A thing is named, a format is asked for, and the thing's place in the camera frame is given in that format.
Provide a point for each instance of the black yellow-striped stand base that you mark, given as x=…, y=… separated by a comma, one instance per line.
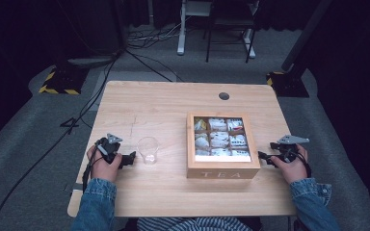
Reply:
x=63, y=82
x=287, y=85

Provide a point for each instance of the clear glass cup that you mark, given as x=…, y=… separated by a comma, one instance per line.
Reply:
x=148, y=150

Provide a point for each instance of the black metal chair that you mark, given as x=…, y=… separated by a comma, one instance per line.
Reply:
x=229, y=22

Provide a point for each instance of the yellow tea bag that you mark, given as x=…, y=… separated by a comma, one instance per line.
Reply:
x=199, y=124

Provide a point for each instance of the dark round table grommet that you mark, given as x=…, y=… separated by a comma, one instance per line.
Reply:
x=224, y=96

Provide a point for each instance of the person's striped shirt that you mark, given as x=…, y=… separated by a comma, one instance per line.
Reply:
x=192, y=224

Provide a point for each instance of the group of white tea bags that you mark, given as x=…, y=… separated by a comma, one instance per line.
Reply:
x=220, y=138

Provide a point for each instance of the person's right hand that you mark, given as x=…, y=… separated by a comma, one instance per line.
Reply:
x=291, y=170

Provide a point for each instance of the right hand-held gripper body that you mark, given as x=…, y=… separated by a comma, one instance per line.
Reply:
x=287, y=148

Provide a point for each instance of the black slanted stand pole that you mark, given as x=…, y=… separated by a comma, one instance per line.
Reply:
x=305, y=35

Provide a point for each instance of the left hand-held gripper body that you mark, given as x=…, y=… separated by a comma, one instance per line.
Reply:
x=110, y=148

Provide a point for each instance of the white desk leg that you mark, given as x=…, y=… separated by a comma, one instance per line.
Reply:
x=182, y=32
x=250, y=43

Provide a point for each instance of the person's left hand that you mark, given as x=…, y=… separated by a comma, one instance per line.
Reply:
x=104, y=169

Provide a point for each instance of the wooden tea box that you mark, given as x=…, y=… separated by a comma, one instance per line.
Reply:
x=222, y=168

